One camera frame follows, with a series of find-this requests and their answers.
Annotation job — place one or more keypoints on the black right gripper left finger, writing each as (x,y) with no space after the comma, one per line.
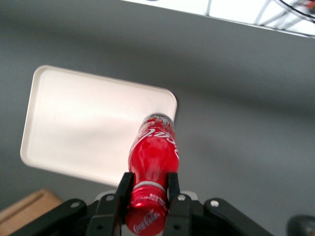
(108,211)

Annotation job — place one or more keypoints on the white rectangular tray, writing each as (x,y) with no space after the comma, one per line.
(83,123)

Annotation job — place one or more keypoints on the red coke bottle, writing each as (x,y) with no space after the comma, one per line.
(153,159)

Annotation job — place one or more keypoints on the white metal frame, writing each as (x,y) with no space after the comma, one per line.
(273,17)

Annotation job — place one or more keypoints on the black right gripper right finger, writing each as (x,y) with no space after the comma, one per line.
(178,209)

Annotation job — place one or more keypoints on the wooden box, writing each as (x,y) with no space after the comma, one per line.
(27,211)

